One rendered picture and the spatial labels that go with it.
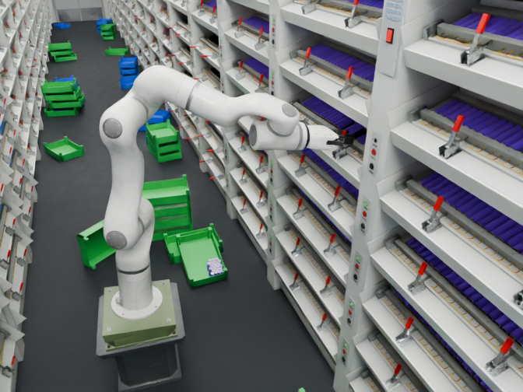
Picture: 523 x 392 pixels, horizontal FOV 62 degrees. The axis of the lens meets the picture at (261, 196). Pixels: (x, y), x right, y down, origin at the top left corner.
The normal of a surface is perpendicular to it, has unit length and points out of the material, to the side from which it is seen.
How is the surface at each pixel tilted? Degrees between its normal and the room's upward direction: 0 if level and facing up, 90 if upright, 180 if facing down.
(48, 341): 0
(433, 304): 20
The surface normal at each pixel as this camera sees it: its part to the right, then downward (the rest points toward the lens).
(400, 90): 0.37, 0.48
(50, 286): 0.00, -0.86
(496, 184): -0.32, -0.74
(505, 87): -0.87, 0.47
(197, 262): 0.11, -0.68
